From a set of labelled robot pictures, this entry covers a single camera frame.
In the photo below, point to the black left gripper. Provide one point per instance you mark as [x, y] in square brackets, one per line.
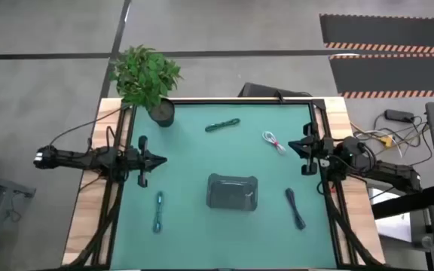
[142, 165]

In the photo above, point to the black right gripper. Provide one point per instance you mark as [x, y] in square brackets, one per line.
[310, 148]

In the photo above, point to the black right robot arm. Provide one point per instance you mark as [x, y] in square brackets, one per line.
[390, 175]

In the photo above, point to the black jointed stand arm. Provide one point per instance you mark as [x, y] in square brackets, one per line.
[409, 201]

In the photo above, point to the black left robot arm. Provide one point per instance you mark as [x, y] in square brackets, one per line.
[74, 159]

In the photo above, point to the black plant pot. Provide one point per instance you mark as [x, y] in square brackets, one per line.
[163, 113]

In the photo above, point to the black chair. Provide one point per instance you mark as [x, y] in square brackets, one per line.
[262, 90]

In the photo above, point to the black plastic tray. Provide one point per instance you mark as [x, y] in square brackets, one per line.
[232, 192]

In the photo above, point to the green leafy plant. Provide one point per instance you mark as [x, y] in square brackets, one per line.
[143, 77]

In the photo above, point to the green table mat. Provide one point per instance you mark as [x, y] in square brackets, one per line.
[202, 233]

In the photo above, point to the yellow plug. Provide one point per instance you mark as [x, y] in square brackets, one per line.
[386, 141]

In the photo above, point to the black power adapter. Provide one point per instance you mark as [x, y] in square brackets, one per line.
[398, 115]

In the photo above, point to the black hazard-striped floor mat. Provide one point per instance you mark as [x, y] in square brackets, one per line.
[394, 75]
[386, 30]

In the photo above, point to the white floor panel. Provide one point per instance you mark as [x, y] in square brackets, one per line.
[392, 226]

